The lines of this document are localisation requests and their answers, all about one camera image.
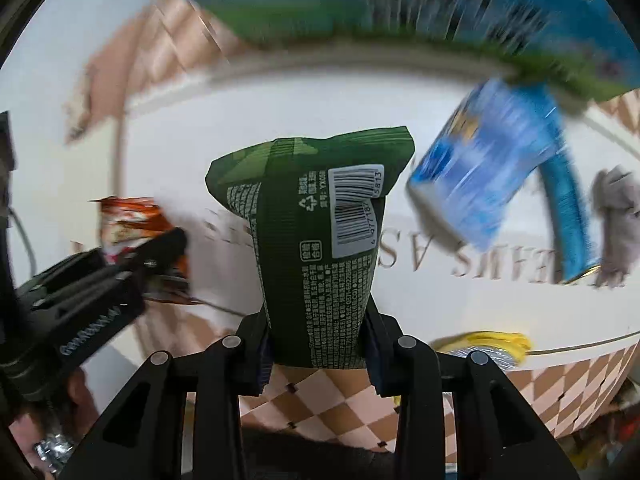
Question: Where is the grey cloth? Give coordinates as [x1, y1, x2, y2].
[591, 164, 640, 288]

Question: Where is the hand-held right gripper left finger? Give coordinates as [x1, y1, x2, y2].
[59, 309, 275, 480]

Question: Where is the person's left hand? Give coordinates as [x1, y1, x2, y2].
[64, 369, 102, 428]

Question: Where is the blue snack packet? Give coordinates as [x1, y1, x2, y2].
[406, 79, 567, 254]

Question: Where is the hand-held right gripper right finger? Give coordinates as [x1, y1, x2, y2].
[364, 304, 582, 480]

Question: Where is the orange snack packet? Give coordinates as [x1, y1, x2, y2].
[89, 196, 195, 307]

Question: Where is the large blue green bag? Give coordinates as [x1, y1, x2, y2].
[144, 0, 640, 107]

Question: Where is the blue striped wrapper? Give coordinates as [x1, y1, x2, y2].
[539, 85, 603, 282]

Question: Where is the yellow snack packet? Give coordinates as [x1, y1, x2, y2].
[429, 331, 534, 372]

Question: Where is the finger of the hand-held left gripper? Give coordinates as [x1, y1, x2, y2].
[104, 227, 189, 288]

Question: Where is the pile of colourful packets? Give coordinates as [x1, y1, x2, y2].
[559, 381, 640, 480]

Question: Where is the silver foil wrapper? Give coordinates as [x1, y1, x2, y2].
[31, 434, 77, 475]

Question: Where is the green snack packet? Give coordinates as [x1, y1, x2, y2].
[205, 126, 416, 370]

